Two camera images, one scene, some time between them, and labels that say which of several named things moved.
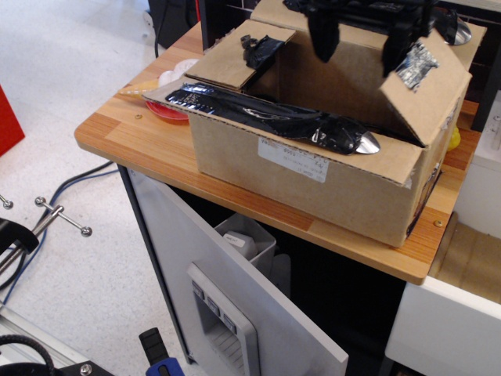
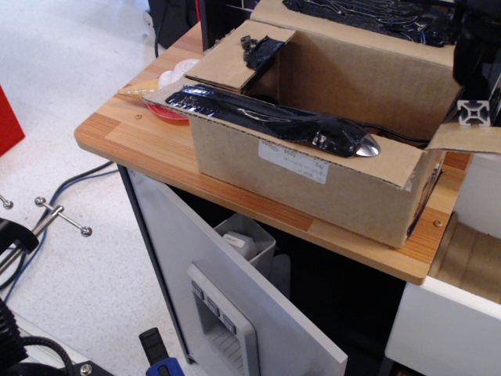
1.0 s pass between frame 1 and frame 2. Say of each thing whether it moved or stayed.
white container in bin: stayed
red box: stayed
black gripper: moved
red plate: stayed
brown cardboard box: moved
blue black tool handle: stayed
